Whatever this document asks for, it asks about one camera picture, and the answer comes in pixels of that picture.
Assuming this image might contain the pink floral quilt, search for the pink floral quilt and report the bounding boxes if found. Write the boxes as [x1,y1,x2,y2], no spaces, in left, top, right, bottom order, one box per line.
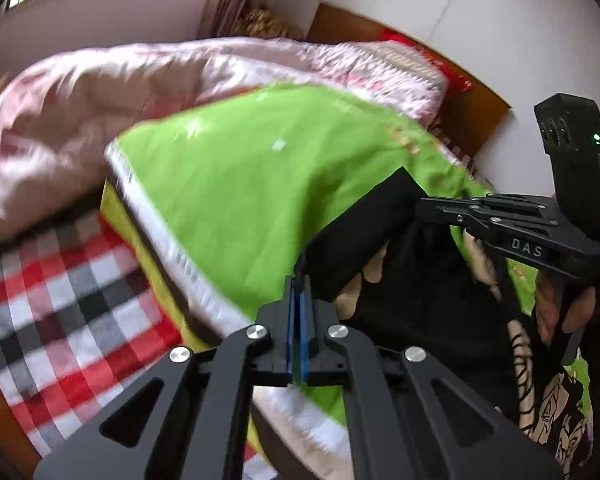
[0,37,451,241]

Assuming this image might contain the black printed pants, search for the black printed pants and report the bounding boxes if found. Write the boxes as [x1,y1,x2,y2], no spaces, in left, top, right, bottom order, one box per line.
[295,166,596,480]

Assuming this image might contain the red plaid bed sheet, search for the red plaid bed sheet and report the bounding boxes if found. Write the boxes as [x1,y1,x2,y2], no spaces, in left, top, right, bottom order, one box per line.
[0,209,281,480]

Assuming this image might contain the yellow plush toy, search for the yellow plush toy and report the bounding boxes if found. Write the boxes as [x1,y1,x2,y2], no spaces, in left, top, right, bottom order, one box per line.
[236,6,307,42]

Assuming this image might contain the wooden headboard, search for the wooden headboard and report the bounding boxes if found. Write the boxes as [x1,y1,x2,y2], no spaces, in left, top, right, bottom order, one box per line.
[305,2,512,162]

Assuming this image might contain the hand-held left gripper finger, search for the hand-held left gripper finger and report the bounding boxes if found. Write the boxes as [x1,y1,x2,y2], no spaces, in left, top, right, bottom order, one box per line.
[298,275,564,480]
[32,276,298,480]

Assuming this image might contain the green printed bed sheet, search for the green printed bed sheet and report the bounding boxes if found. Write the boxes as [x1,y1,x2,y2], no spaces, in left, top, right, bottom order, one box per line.
[100,82,595,461]

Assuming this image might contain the person's right hand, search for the person's right hand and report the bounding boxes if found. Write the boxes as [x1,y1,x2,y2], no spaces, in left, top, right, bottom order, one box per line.
[534,271,600,347]

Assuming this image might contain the red pillow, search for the red pillow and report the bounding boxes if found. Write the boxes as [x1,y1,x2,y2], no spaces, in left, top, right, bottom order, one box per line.
[379,27,474,94]

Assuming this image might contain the striped pillow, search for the striped pillow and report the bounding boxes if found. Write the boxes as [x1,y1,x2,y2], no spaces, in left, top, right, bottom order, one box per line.
[429,120,483,177]

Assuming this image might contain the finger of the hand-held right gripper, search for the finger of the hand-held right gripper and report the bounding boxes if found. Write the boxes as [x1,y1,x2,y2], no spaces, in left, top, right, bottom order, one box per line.
[416,197,512,250]
[467,192,563,222]

